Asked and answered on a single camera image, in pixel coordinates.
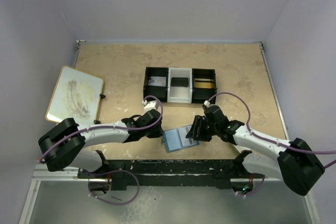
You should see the purple cable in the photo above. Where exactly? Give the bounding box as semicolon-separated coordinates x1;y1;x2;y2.
202;92;336;198
38;95;164;205

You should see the yellow framed whiteboard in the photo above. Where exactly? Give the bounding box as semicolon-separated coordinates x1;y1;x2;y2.
45;66;104;124

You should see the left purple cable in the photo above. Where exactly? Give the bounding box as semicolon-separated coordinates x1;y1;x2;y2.
38;95;164;205

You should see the black card in tray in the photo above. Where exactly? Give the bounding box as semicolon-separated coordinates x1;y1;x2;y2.
171;77;190;87

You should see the blue leather card holder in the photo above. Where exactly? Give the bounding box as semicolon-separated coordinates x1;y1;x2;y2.
162;125;199;153

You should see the gold card in tray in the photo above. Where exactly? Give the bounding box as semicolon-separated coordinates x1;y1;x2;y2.
194;79;214;89

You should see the black and white sorting tray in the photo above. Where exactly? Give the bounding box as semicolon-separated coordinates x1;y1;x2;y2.
143;67;217;104

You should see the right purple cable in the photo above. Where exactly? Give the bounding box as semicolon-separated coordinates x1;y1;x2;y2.
202;92;336;198

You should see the white striped credit card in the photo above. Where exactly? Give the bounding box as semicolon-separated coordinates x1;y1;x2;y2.
178;125;199;148

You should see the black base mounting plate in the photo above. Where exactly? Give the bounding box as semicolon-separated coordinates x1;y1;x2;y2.
78;159;251;191

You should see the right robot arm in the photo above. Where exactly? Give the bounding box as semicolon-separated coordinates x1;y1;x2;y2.
186;105;325;196

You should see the white card in tray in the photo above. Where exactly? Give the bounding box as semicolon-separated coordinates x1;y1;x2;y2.
148;76;166;87

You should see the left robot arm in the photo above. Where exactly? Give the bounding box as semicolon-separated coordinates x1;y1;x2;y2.
38;109;163;173

